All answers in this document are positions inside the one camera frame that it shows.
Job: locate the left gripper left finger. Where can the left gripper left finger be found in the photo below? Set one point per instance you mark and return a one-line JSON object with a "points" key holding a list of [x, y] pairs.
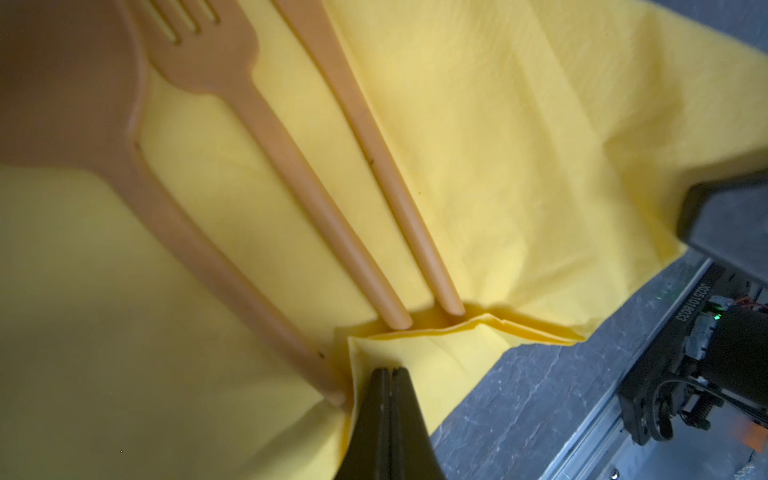
{"points": [[368, 453]]}

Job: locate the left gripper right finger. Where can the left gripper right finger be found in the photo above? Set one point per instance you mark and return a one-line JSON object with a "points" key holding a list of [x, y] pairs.
{"points": [[412, 455]]}

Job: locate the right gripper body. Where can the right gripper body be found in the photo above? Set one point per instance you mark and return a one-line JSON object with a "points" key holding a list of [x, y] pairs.
{"points": [[727, 221]]}

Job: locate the orange plastic knife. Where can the orange plastic knife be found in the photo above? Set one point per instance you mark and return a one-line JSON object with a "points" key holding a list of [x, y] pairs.
{"points": [[312, 26]]}

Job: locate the orange plastic spoon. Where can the orange plastic spoon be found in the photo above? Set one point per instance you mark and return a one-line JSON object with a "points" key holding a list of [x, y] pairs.
{"points": [[74, 81]]}

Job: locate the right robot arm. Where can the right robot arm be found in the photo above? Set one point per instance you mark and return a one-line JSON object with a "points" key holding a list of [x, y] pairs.
{"points": [[733, 369]]}

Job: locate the aluminium front rail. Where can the aluminium front rail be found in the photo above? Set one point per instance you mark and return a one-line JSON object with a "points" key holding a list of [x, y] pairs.
{"points": [[602, 449]]}

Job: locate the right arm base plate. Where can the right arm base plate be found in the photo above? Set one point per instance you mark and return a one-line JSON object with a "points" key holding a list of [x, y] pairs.
{"points": [[663, 357]]}

